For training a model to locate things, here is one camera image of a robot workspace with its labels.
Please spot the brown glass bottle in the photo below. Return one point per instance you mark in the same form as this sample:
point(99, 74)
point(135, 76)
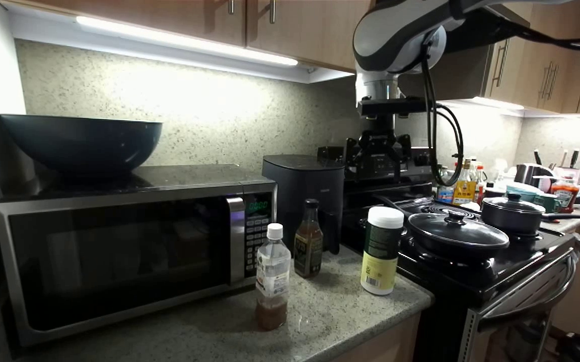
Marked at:
point(309, 249)

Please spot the red jar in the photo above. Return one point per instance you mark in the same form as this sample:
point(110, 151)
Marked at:
point(564, 198)

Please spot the wooden base cabinet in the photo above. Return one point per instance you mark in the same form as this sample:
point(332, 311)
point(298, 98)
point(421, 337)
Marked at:
point(383, 343)

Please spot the dark blue bowl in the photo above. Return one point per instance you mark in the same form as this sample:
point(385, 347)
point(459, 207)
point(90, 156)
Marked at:
point(79, 144)

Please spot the under-cabinet light strip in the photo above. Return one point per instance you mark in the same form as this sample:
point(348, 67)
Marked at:
point(181, 42)

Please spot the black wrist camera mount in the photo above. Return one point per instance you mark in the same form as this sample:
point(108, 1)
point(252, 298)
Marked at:
point(392, 106)

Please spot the black pan with glass lid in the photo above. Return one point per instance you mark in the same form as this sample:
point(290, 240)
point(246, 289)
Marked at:
point(458, 233)

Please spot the teal container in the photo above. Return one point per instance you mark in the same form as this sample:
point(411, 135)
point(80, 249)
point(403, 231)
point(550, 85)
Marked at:
point(529, 194)

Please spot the yellow liquid bottle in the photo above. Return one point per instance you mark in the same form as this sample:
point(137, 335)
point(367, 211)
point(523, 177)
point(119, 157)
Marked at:
point(468, 188)

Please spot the wooden corner wall cabinet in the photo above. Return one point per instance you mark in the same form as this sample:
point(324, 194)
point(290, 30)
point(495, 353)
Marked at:
point(552, 74)

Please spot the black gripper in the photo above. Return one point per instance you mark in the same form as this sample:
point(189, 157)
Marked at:
point(378, 134)

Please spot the black air fryer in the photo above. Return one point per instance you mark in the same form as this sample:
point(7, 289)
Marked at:
point(297, 177)

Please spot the black electric stove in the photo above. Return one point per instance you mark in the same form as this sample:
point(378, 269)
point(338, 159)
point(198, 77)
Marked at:
point(498, 269)

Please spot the white-lidded green yellow container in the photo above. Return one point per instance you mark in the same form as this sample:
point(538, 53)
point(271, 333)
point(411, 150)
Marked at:
point(380, 259)

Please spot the stainless steel microwave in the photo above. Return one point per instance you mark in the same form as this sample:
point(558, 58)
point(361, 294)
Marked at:
point(116, 254)

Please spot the clear plastic bottle white cap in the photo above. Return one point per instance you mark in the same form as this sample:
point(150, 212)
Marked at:
point(273, 274)

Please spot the black pot with lid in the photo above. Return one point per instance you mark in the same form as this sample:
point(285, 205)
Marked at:
point(512, 215)

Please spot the blue-labelled bottle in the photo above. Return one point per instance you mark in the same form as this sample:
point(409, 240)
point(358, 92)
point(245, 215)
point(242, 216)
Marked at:
point(446, 194)

